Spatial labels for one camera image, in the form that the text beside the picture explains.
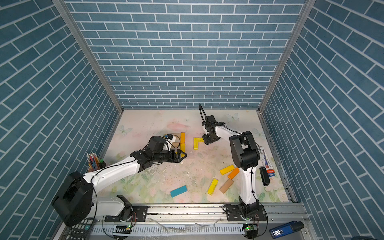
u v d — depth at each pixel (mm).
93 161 768
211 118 847
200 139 1016
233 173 870
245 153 561
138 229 770
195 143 990
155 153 652
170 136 765
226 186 826
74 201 408
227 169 889
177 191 817
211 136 884
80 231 679
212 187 824
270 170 877
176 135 753
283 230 666
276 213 753
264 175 845
